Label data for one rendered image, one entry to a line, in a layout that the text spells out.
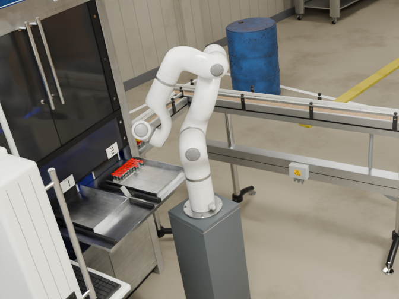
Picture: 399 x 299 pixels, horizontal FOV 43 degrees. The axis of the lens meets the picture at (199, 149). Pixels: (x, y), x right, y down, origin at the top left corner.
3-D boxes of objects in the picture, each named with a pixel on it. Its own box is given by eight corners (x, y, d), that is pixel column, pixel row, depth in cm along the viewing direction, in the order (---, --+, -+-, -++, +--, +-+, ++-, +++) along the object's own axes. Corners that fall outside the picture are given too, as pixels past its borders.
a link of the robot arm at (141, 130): (156, 127, 230) (138, 118, 229) (156, 126, 217) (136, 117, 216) (148, 144, 230) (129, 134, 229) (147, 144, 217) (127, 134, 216)
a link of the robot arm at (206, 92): (176, 155, 225) (176, 138, 239) (202, 161, 226) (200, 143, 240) (204, 49, 201) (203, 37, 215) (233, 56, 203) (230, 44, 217)
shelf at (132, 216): (38, 226, 249) (37, 223, 248) (127, 156, 298) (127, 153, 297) (111, 253, 224) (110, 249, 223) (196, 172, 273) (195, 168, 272)
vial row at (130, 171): (118, 183, 270) (116, 175, 268) (139, 166, 283) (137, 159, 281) (122, 184, 269) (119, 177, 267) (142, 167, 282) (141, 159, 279)
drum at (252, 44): (291, 90, 558) (287, 18, 519) (260, 109, 528) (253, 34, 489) (253, 82, 594) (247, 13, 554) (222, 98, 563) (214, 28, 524)
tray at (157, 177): (107, 185, 270) (105, 180, 268) (136, 161, 288) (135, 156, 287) (157, 199, 252) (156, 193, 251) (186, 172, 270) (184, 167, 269)
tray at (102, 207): (45, 217, 252) (43, 212, 250) (81, 189, 270) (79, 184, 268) (95, 234, 234) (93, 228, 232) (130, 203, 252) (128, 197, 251)
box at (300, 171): (288, 177, 330) (288, 165, 325) (292, 172, 333) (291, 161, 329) (306, 180, 323) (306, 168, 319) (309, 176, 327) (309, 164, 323)
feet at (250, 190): (217, 227, 367) (215, 212, 360) (249, 190, 402) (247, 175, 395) (227, 230, 363) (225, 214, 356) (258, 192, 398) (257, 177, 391)
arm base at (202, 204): (230, 204, 244) (226, 171, 235) (202, 224, 233) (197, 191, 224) (203, 191, 256) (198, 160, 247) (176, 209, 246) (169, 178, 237)
